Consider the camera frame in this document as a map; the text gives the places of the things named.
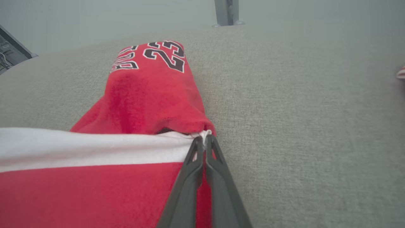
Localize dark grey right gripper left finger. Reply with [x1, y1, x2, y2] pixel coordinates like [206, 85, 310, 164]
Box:
[157, 137, 204, 228]

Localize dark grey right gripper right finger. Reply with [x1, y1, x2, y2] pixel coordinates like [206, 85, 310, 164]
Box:
[205, 135, 253, 228]

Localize red shorts with white trim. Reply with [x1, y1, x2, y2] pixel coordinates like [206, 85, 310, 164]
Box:
[0, 40, 217, 228]

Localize grey fabric sofa cushion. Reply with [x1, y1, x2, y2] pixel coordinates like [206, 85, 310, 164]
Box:
[0, 21, 405, 228]

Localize grey table leg with caster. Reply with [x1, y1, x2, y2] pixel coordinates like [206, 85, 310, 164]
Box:
[0, 25, 38, 75]

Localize grey metal partition post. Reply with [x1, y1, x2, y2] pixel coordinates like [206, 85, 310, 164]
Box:
[215, 0, 246, 27]

